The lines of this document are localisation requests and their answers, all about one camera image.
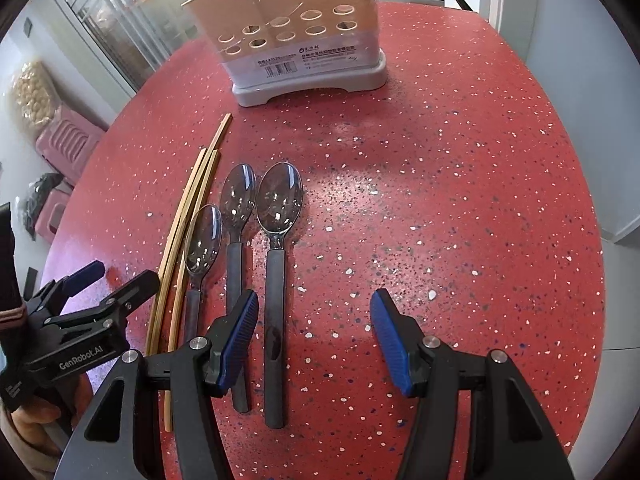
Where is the small black-handled spoon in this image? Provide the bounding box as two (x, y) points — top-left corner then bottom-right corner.
(183, 204), (222, 342)

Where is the short wooden chopstick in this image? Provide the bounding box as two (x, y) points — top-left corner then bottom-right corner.
(162, 148), (222, 434)

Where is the large black-handled spoon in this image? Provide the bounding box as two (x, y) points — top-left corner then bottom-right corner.
(256, 162), (304, 429)

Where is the long wooden chopstick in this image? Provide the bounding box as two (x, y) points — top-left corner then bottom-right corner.
(155, 113), (232, 354)

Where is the left hand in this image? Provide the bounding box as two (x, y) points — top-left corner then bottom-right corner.
(1, 374), (93, 463)

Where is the dark green bag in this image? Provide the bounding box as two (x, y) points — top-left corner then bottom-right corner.
(20, 172), (64, 240)

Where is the pink plastic stool stack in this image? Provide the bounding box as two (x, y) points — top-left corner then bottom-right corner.
(35, 104), (105, 244)

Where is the bag of nuts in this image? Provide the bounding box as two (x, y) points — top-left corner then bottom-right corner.
(9, 61), (60, 139)

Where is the glass sliding door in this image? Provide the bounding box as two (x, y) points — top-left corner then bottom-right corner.
(62, 0), (198, 91)

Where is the beige utensil holder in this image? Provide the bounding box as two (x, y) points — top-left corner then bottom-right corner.
(184, 0), (387, 107)

